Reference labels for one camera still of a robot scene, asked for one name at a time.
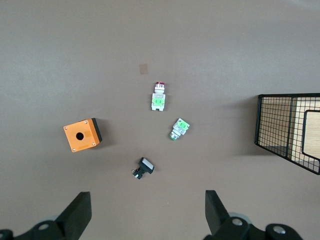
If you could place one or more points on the green push-button switch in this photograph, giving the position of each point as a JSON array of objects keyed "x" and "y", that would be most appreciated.
[{"x": 180, "y": 126}]

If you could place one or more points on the black switch with white cap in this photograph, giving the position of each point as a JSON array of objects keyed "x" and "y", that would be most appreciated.
[{"x": 146, "y": 166}]

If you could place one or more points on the brown tape patch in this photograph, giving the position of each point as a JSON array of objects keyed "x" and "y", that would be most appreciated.
[{"x": 143, "y": 69}]

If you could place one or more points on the red push-button switch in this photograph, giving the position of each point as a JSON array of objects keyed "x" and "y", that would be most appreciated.
[{"x": 158, "y": 101}]

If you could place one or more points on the orange push-button enclosure box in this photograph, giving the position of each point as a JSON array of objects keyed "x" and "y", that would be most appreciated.
[{"x": 86, "y": 140}]

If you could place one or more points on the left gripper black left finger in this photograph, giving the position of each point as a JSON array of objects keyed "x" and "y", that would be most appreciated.
[{"x": 72, "y": 220}]

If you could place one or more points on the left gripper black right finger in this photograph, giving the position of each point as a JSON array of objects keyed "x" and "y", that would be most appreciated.
[{"x": 217, "y": 217}]

